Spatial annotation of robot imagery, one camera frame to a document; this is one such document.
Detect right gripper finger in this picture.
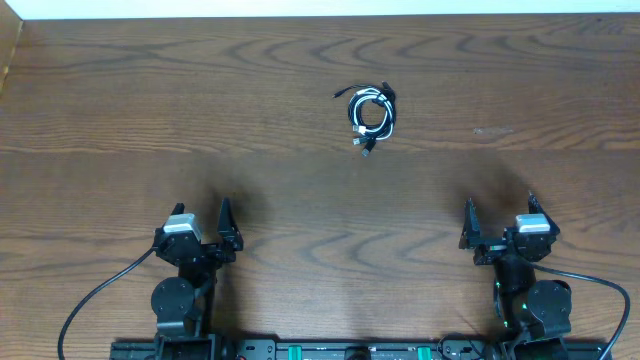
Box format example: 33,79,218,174
459,198,481,249
528,191,551,223

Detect white usb cable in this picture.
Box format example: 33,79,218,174
351,87,394,147

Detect black usb cable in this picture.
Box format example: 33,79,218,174
332,80,398,158

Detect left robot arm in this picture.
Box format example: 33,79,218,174
151,198,244,359

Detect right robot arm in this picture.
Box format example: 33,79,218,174
459,195,572,358

